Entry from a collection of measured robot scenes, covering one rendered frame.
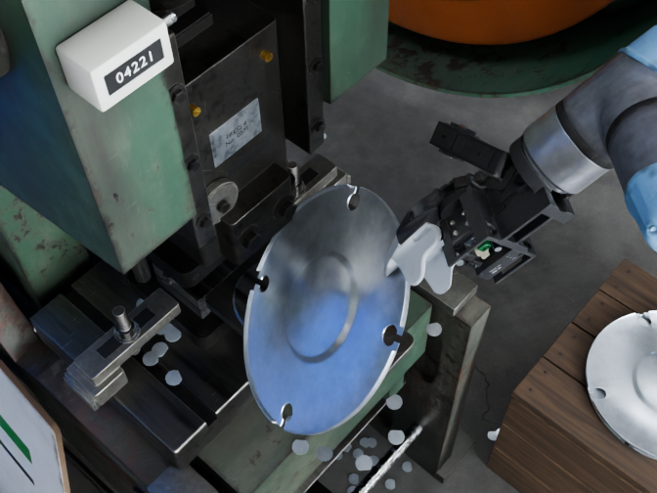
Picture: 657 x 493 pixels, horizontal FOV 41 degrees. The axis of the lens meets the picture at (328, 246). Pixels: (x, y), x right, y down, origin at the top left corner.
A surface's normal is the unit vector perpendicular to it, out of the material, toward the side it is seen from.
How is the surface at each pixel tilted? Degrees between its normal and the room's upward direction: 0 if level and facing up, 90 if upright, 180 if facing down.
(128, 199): 90
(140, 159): 90
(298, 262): 50
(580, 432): 0
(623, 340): 0
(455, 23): 90
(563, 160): 63
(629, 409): 0
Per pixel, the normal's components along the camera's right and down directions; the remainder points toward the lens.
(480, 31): -0.66, 0.62
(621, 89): -0.71, -0.44
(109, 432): -0.01, -0.58
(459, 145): -0.78, -0.21
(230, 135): 0.75, 0.54
